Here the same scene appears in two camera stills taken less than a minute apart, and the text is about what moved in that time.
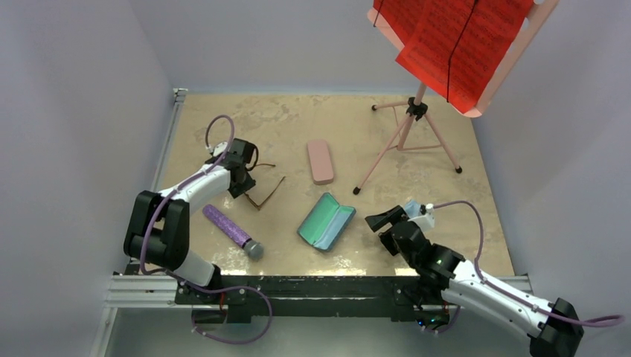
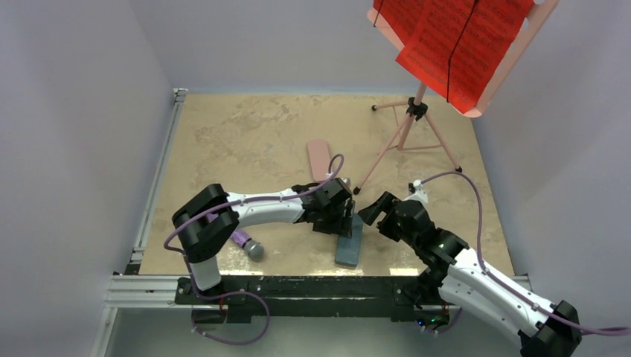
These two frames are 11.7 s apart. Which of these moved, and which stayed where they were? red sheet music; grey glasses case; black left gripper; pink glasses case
Moved: grey glasses case; black left gripper
Stayed: pink glasses case; red sheet music
